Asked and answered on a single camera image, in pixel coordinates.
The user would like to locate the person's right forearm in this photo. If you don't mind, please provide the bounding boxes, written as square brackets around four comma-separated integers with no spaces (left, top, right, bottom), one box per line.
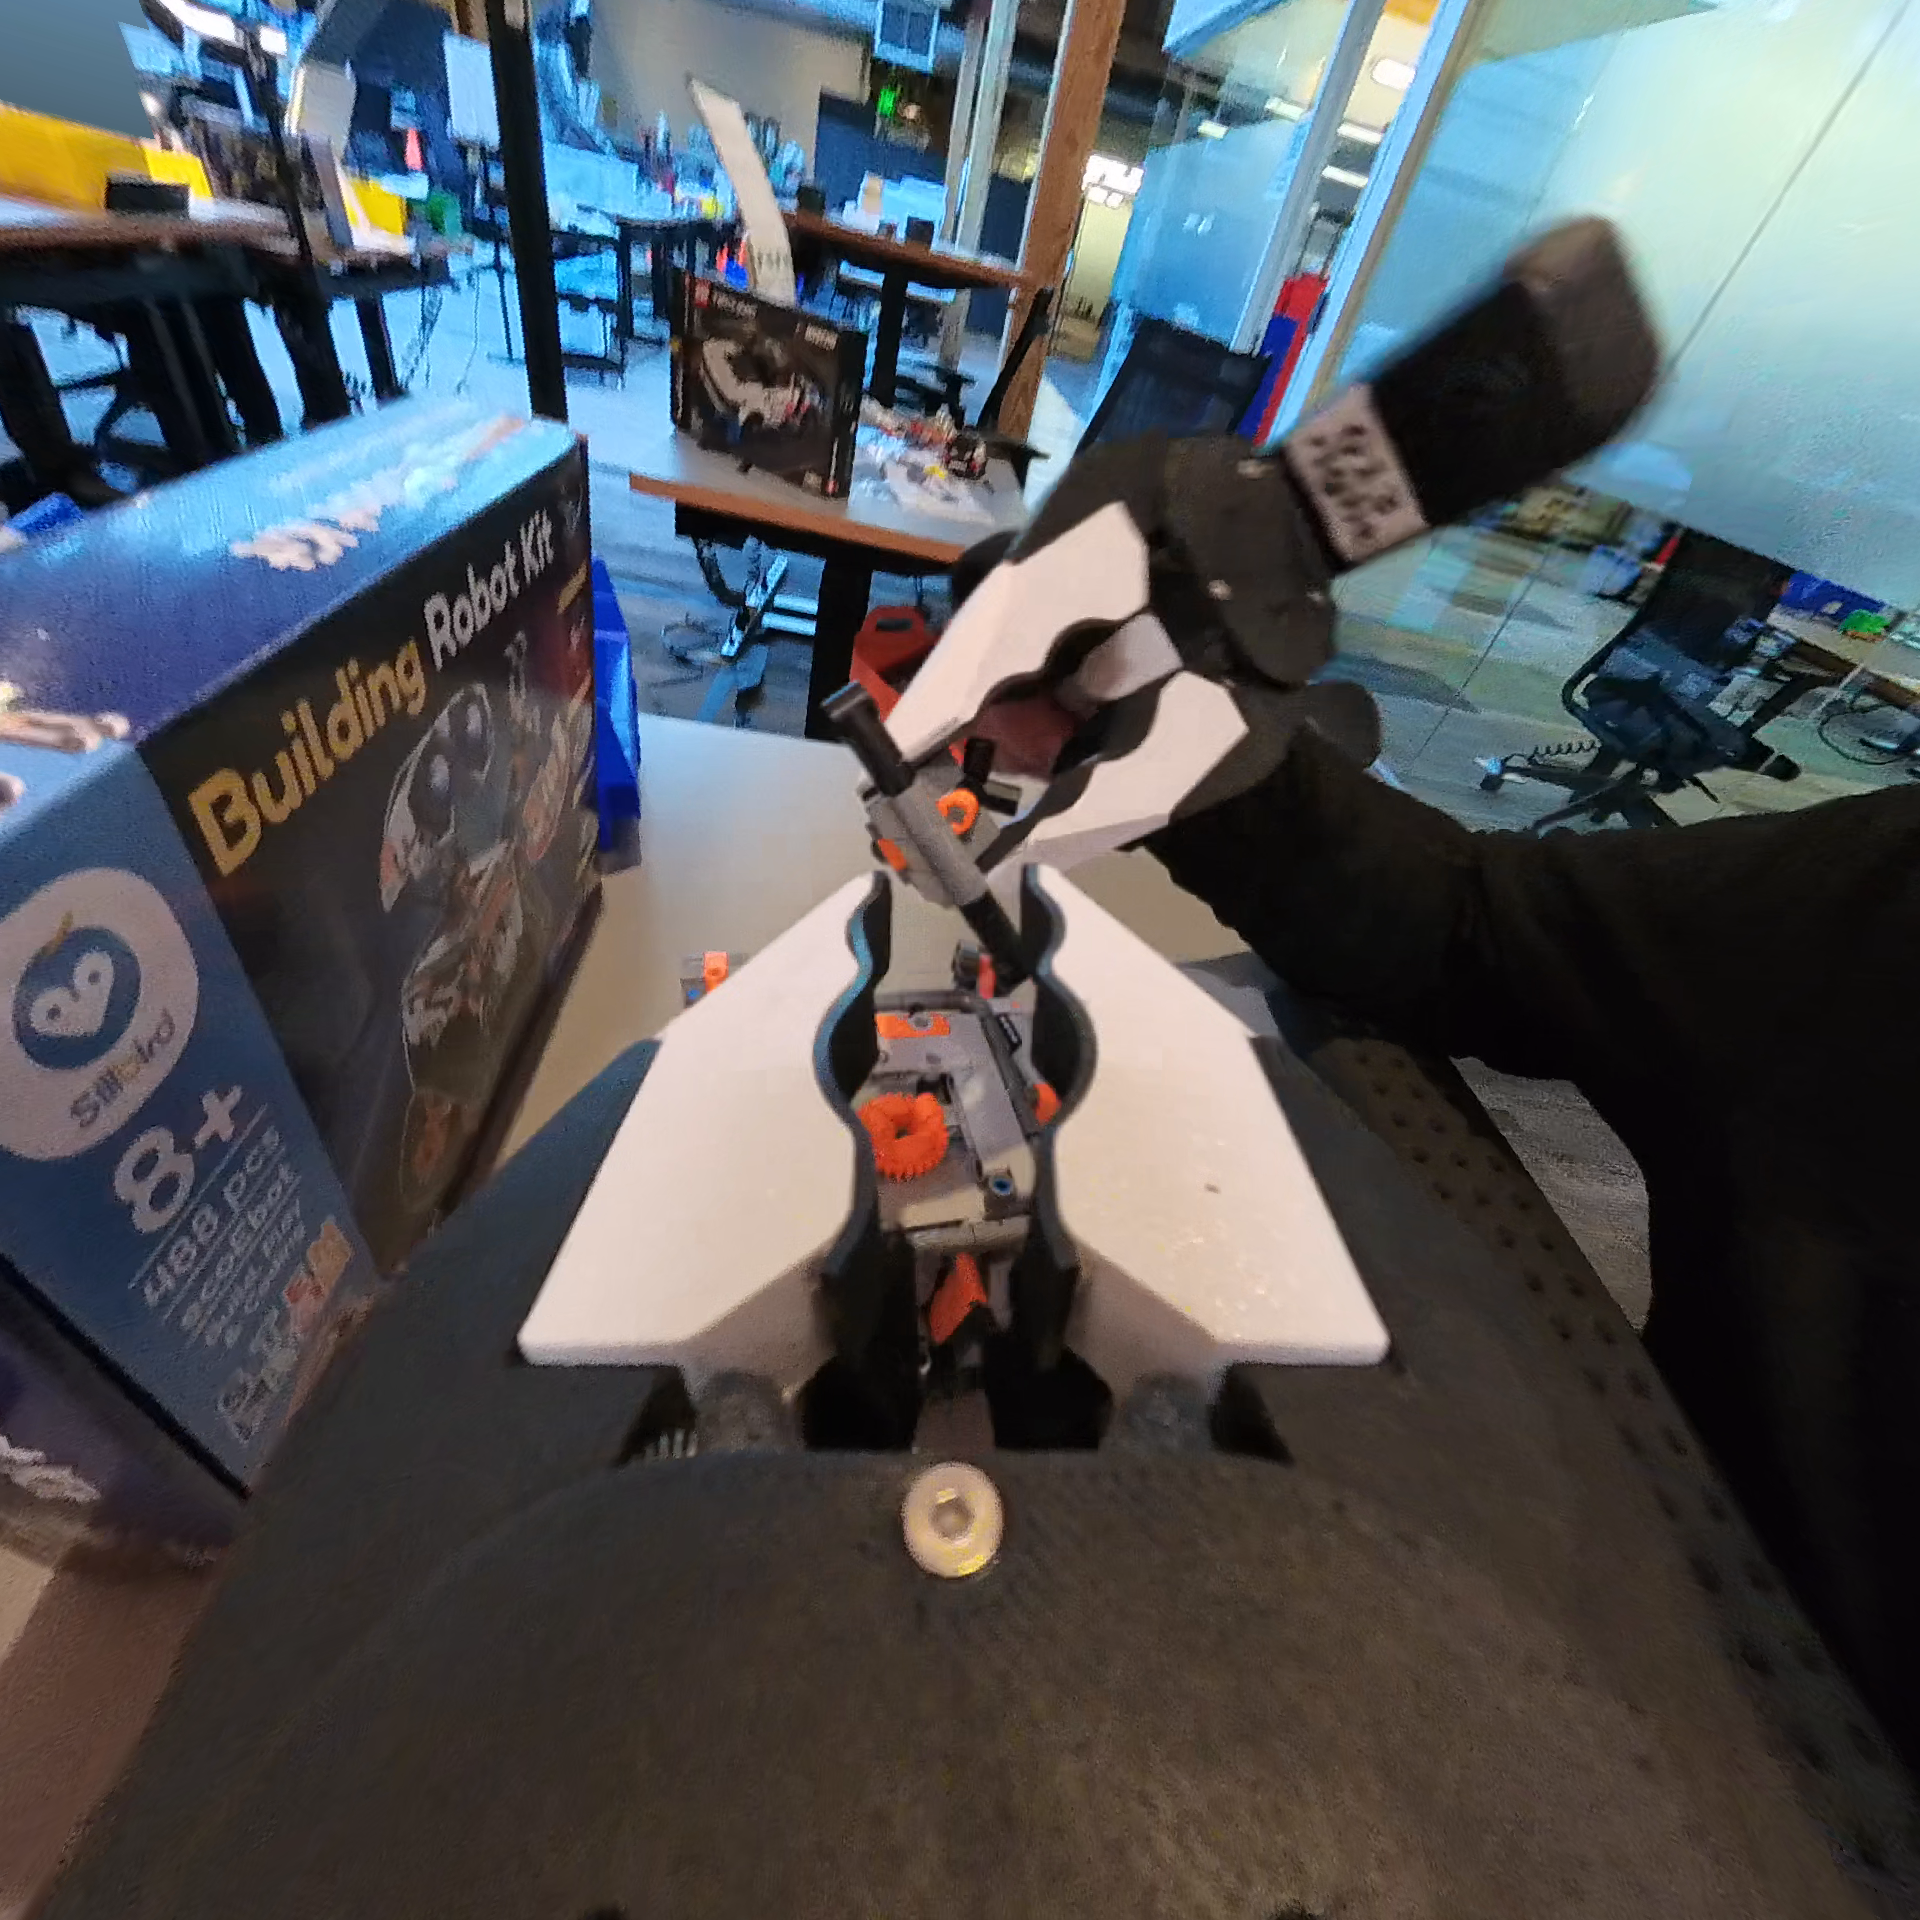
[1147,682,1920,1231]

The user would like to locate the black pole with disc top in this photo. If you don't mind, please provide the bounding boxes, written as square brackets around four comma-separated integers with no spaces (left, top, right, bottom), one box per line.
[481,0,574,426]

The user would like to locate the black dimpled mat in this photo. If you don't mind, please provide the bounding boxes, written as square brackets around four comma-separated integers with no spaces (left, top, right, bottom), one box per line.
[1305,1036,1920,1920]

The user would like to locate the black office chair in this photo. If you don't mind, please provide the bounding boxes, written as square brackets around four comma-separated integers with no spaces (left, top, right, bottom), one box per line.
[1477,525,1805,836]

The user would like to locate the grey tracked toy robot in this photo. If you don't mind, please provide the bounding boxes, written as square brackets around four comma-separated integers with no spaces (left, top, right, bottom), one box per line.
[680,945,1070,1356]

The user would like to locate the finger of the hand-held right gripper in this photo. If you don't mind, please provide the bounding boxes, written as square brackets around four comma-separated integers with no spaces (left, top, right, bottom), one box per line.
[885,498,1157,774]
[978,667,1257,876]

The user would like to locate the distant blue bin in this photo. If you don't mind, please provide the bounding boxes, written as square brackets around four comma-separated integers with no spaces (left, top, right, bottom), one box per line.
[589,563,643,876]

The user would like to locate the blue robot kit box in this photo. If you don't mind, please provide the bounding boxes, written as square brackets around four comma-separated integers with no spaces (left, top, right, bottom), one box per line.
[0,421,606,1503]

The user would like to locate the brown wooden table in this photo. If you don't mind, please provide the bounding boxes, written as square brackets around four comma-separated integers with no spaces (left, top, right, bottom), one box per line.
[631,435,1040,740]

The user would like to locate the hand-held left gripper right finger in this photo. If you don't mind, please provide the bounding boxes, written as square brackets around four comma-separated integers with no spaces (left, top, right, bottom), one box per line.
[1018,867,1389,1373]

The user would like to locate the black toy car box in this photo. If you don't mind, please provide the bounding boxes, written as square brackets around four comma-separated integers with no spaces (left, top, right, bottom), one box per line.
[667,269,873,500]

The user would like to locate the wooden post with red bracket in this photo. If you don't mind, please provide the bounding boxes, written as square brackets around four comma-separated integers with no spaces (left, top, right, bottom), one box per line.
[990,0,1130,442]

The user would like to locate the grey orange brick assembly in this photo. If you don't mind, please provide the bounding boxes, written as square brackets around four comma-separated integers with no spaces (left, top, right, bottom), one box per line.
[823,682,1040,994]

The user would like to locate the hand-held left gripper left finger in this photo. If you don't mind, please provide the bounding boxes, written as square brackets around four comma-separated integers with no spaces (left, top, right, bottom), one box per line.
[517,870,894,1370]

